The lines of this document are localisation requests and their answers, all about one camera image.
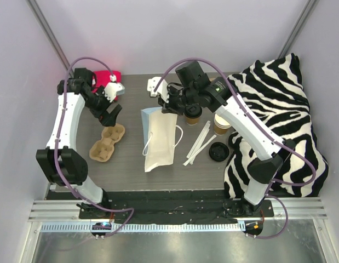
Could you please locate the black coffee cup lid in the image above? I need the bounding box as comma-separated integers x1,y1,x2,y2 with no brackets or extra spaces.
184,104,202,118

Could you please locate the light blue paper bag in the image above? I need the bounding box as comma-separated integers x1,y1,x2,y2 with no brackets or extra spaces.
141,107,183,173

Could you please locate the brown paper coffee cup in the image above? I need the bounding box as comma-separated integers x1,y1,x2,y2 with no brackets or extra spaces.
185,115,200,125

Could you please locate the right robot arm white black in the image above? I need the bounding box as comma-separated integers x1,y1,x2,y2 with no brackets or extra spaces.
147,59,295,216

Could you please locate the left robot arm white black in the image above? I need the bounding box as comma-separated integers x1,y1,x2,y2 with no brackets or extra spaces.
36,68,125,219

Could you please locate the red folded cloth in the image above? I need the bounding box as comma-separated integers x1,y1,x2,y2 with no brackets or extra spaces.
92,70,111,93

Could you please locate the white wrapped straw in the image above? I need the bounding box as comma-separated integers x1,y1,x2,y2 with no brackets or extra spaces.
187,124,211,162
183,135,217,166
186,120,211,159

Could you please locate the stack of paper cups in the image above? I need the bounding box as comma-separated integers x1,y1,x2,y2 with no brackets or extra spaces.
214,114,231,135

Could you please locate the stack of black lids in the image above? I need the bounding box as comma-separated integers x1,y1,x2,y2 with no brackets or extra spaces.
209,142,230,162

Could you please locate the zebra pattern blanket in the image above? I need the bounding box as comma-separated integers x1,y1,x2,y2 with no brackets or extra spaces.
228,53,329,197

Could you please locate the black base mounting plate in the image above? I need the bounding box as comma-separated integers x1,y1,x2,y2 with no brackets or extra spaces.
45,190,274,224

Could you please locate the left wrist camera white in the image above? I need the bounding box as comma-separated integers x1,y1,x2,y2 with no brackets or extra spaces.
104,75,125,102

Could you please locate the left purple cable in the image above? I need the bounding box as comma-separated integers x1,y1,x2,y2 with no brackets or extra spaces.
55,56,136,239

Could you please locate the purple cable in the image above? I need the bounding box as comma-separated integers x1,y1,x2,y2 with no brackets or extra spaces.
55,56,136,239
154,57,317,241

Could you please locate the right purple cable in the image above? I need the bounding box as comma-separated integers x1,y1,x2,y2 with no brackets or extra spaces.
154,57,317,241

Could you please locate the left corner metal post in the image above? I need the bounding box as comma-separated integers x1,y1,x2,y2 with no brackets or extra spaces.
26,0,70,70

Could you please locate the corner metal post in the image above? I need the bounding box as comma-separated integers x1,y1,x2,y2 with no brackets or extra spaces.
278,0,319,58
26,0,70,70

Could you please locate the white slotted cable duct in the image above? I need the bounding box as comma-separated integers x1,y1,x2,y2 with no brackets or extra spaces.
41,221,245,233

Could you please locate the aluminium frame rail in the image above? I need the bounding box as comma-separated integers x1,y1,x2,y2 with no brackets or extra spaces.
28,197,327,222

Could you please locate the right corner metal post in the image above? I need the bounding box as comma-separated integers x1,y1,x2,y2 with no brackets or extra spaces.
278,0,319,58

